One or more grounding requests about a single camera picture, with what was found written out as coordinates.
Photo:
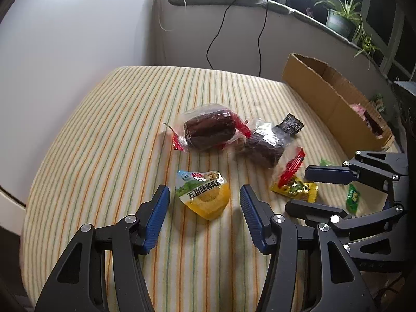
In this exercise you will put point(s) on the brown cardboard box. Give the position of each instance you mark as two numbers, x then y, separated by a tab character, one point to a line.
325	94

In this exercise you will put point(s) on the small black snack packet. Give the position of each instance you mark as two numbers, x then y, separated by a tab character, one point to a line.
291	125

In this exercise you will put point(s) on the brown cake packet red ends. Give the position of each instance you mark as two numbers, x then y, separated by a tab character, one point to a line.
260	146
208	126

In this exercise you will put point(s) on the green candy packet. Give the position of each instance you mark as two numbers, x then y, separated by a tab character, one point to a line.
352	198

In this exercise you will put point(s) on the potted spider plant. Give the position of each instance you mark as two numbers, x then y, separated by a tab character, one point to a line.
339	24

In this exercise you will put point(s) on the yellow green printed packet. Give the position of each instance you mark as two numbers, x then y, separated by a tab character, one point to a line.
295	190

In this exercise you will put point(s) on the yellow egg snack packet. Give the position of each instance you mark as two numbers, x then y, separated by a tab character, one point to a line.
204	198

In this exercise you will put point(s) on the clear pink printed packet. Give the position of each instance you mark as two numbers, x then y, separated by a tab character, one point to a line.
357	108

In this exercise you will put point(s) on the white lace cloth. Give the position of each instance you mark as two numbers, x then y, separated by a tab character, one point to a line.
406	87

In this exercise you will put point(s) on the green printed bag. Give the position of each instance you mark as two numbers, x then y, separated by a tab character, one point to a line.
377	101

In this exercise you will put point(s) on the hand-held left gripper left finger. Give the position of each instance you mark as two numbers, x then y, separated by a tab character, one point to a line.
157	211

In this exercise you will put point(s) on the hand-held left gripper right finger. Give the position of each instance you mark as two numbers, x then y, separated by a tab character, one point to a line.
252	214

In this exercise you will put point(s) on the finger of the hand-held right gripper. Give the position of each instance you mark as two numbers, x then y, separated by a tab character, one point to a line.
312	209
325	174

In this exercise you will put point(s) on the dark chocolate bar packet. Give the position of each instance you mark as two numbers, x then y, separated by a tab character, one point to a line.
373	125

